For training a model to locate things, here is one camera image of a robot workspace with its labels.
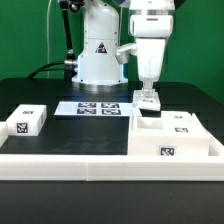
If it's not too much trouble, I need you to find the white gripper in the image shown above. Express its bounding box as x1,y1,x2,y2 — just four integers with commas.
130,15,173,97

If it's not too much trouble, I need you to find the white cabinet body box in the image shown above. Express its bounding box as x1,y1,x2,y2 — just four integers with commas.
127,114,210,157

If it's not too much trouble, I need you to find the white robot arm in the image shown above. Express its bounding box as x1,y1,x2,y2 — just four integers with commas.
73,0,186,98

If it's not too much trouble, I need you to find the white cabinet top block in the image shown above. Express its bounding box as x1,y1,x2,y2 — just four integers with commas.
6,104,47,136

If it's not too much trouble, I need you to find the white marker sheet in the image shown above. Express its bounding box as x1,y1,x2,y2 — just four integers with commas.
55,101,141,117

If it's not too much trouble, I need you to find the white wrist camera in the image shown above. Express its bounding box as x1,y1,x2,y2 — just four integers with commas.
115,43,137,64

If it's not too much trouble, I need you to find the black cable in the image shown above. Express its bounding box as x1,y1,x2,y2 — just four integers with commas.
27,61,73,80

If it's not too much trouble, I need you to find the white fence frame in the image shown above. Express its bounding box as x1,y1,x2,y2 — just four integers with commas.
0,120,224,183

